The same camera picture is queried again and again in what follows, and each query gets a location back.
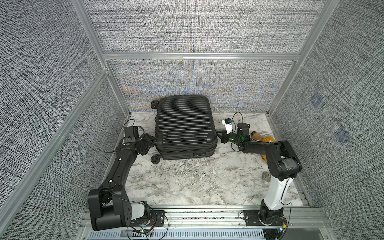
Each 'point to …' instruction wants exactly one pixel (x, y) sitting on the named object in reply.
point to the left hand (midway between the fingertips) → (155, 138)
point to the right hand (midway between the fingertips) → (217, 128)
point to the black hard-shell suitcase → (184, 128)
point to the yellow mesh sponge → (268, 139)
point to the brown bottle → (256, 136)
